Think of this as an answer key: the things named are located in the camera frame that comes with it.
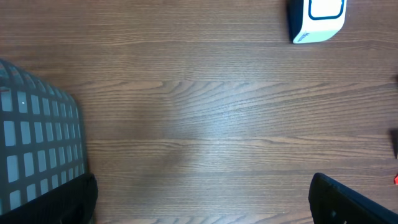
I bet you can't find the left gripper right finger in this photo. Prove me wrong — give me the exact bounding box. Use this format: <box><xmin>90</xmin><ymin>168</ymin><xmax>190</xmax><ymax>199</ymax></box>
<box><xmin>308</xmin><ymin>173</ymin><xmax>397</xmax><ymax>224</ymax></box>

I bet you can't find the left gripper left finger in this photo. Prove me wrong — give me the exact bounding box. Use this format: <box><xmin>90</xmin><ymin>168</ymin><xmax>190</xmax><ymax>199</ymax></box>
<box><xmin>1</xmin><ymin>173</ymin><xmax>98</xmax><ymax>224</ymax></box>

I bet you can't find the white barcode scanner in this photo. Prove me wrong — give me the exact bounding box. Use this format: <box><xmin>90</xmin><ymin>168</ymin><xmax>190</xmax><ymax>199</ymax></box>
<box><xmin>287</xmin><ymin>0</ymin><xmax>346</xmax><ymax>44</ymax></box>

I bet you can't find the grey plastic shopping basket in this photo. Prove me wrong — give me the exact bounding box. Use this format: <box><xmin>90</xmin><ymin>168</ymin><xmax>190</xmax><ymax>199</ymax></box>
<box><xmin>1</xmin><ymin>60</ymin><xmax>88</xmax><ymax>214</ymax></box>

